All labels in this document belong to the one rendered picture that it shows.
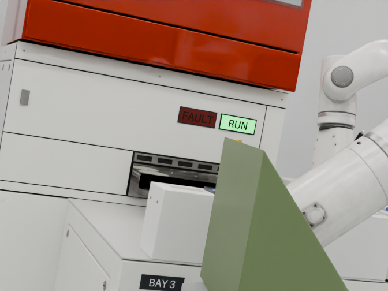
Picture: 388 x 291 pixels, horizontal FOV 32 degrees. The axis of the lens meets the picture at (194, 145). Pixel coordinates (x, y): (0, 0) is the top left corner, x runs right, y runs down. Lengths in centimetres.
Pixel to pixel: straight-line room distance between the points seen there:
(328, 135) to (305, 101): 232
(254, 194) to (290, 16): 114
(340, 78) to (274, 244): 56
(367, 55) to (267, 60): 59
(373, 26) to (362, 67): 260
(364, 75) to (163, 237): 53
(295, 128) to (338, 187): 271
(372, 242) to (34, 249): 92
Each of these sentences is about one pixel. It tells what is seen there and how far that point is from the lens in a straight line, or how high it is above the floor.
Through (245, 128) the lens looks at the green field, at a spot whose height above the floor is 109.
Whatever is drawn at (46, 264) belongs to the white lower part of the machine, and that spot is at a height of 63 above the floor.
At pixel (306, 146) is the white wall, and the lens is 386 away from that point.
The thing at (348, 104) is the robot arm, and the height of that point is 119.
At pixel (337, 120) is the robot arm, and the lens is 151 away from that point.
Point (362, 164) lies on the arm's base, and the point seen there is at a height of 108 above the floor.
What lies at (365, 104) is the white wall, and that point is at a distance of 404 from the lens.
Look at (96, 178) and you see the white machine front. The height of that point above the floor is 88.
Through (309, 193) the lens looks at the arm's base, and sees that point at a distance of 112.
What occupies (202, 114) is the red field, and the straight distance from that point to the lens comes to 200.
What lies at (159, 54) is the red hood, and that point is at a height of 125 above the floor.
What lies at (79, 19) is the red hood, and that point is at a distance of 185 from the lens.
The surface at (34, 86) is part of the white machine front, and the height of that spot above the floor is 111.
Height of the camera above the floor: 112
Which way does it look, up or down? 3 degrees down
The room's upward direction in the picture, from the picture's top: 10 degrees clockwise
